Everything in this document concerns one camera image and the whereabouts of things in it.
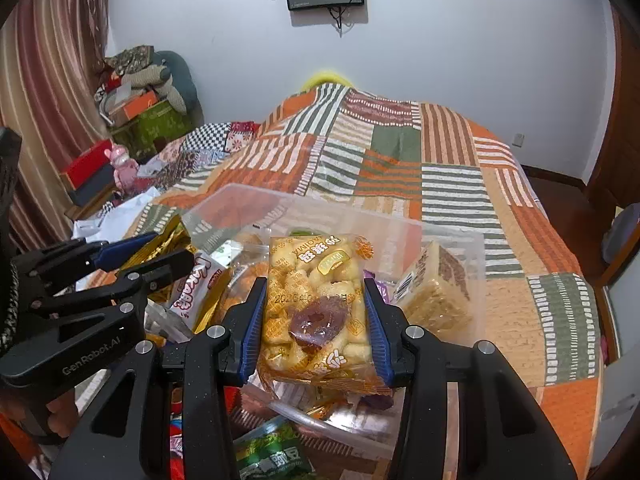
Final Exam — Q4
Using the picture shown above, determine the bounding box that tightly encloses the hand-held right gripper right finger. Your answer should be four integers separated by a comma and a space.
363, 277, 576, 480

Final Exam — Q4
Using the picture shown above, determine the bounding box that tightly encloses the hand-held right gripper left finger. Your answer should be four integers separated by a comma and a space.
47, 276, 268, 480

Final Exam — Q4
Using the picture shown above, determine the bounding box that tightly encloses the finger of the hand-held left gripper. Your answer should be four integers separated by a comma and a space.
30, 249, 196, 329
12, 232, 172, 287

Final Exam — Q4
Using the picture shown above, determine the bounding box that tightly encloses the gold foil snack packet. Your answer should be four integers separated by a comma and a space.
120, 215, 193, 306

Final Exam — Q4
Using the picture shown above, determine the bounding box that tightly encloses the yellow puff snack packet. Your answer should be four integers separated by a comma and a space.
257, 234, 393, 401

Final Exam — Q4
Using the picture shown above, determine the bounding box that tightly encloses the cream cracker packet orange label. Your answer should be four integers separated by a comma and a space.
392, 240, 473, 336

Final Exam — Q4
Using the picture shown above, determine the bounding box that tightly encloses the clear plastic storage container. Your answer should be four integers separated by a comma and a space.
182, 183, 488, 461

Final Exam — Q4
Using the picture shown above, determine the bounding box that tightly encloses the person's left hand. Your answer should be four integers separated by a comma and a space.
45, 390, 78, 441

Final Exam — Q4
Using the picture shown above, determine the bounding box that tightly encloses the clear packet of orange bread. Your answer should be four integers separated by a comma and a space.
215, 260, 271, 326

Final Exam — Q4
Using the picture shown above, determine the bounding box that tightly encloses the white cloth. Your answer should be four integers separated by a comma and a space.
72, 187, 161, 241

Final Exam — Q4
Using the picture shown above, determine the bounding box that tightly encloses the white pink snack packet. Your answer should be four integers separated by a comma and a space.
167, 250, 228, 331

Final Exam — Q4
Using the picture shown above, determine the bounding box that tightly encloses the dark flat box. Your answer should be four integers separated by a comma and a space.
67, 165, 118, 206

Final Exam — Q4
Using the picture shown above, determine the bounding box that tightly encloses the pink rabbit toy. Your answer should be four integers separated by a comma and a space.
104, 143, 138, 193

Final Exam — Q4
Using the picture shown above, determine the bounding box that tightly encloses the red box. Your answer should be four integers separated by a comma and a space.
60, 140, 116, 186

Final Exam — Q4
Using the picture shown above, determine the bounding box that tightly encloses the checkered patchwork quilt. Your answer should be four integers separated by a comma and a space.
145, 121, 261, 191

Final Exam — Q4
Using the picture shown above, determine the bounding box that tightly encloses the red blue snack packet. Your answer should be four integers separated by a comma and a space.
167, 385, 188, 480

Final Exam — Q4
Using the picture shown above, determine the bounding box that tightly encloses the green white snack packet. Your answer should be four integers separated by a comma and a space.
232, 420, 316, 480

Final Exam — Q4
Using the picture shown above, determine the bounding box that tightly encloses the orange cardboard box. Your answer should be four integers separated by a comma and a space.
120, 91, 161, 121

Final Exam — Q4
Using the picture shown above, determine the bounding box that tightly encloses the patchwork striped blanket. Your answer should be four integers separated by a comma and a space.
75, 84, 608, 480

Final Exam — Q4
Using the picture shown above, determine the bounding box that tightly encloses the grey plush toy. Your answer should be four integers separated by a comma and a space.
112, 67, 188, 113

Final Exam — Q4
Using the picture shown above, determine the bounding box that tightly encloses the grey round cushion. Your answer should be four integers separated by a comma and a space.
155, 51, 198, 111

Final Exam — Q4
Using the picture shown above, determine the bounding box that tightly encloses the striped red curtain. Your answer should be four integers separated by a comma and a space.
0, 0, 131, 251

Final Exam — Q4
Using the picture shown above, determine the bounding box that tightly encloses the floral cushion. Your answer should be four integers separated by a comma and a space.
103, 46, 156, 73

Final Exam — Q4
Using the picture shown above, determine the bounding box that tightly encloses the yellow plastic object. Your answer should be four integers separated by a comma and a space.
302, 71, 353, 92

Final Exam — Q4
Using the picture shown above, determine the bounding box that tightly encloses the grey padded chair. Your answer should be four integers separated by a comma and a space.
595, 205, 640, 286

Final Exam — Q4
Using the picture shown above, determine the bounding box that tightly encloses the wooden door frame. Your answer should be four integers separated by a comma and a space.
590, 5, 640, 271

